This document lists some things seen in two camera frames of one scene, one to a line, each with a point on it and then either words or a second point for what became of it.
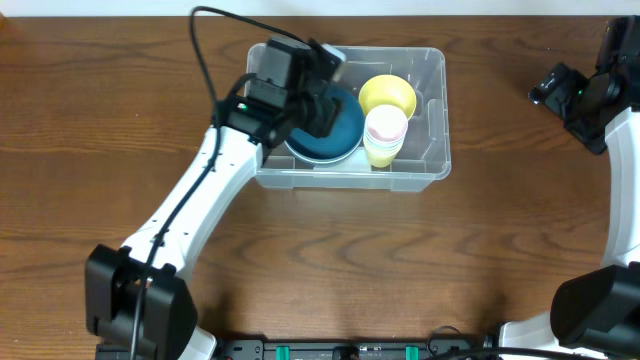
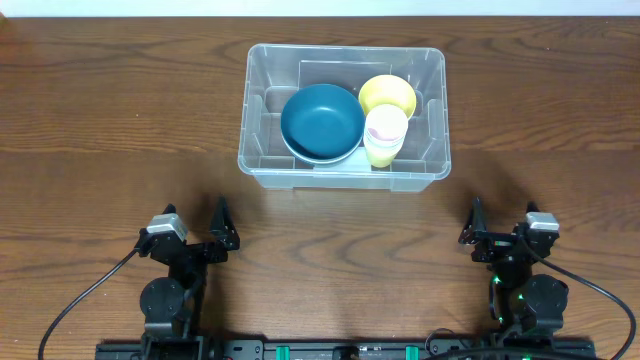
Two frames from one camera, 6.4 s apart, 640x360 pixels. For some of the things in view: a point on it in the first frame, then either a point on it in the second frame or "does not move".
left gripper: x=325 y=116 -> x=195 y=248
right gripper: x=553 y=87 -> x=503 y=242
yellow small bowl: x=388 y=89 does not move
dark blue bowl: x=343 y=140 does not move
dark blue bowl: x=333 y=147 does not move
